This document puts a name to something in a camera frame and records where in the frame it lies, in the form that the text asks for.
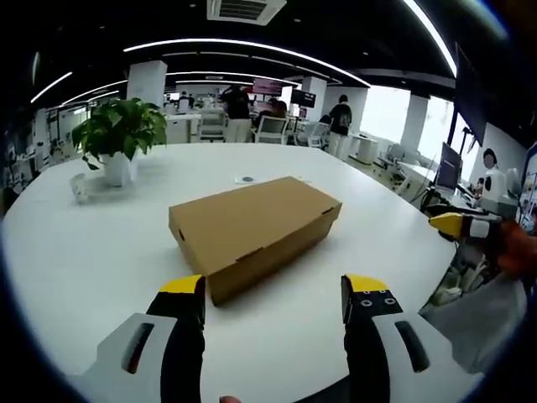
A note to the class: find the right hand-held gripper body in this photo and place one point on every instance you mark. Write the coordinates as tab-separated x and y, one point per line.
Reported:
499	193

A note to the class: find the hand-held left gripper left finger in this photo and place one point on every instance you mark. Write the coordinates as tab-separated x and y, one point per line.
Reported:
184	336

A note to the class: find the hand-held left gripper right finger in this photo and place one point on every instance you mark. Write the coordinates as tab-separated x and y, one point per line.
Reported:
369	336

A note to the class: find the brown cardboard shoe box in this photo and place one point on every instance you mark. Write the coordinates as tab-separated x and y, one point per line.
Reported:
247	218

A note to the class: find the person's right hand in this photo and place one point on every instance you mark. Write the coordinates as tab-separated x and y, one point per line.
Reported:
518	247

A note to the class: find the person's left hand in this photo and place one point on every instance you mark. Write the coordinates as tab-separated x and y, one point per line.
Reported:
230	399

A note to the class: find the computer monitor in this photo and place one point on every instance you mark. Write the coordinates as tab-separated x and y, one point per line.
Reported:
449	168

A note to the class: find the person's grey clothing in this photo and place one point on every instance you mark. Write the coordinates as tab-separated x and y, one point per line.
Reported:
474	323

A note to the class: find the white office chair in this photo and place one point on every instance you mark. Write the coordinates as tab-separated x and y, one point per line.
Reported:
272	129
319	134

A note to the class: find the green potted plant white pot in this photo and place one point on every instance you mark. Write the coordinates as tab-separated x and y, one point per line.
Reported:
119	126

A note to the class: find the red display screen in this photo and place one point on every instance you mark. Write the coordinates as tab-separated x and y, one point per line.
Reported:
267	86

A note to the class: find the long ceiling light strip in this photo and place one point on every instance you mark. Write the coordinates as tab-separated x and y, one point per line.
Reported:
235	46

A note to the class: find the ceiling air conditioner vent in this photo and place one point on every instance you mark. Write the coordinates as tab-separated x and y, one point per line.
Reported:
245	9

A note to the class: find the dark wall screen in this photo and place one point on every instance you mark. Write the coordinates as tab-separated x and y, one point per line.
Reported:
470	96

